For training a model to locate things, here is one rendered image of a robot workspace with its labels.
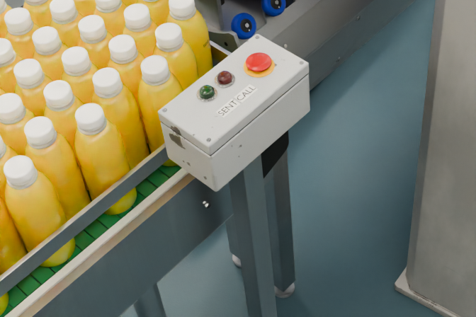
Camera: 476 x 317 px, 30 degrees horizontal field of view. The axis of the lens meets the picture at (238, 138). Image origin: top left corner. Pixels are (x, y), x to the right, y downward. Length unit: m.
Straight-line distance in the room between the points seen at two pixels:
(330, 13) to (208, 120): 0.55
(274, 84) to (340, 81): 1.55
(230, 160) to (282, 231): 0.86
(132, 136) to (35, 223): 0.20
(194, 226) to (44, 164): 0.32
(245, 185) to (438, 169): 0.63
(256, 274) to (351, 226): 0.89
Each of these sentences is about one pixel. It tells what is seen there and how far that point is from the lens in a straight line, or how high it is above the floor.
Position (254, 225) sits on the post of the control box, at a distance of 1.43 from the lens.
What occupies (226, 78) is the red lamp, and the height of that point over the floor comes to 1.11.
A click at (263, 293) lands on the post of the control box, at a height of 0.59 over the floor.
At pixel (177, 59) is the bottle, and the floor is 1.06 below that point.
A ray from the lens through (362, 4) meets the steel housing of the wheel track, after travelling 1.73.
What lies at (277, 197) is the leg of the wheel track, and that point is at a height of 0.42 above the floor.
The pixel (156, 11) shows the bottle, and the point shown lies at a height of 1.05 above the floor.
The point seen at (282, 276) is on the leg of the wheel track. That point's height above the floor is 0.11.
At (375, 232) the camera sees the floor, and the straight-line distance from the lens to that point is 2.40.
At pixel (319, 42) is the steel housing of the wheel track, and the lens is 1.66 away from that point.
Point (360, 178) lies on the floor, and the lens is 2.51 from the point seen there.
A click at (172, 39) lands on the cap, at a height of 1.09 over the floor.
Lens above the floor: 1.97
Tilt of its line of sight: 49 degrees down
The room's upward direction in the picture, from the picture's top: 7 degrees counter-clockwise
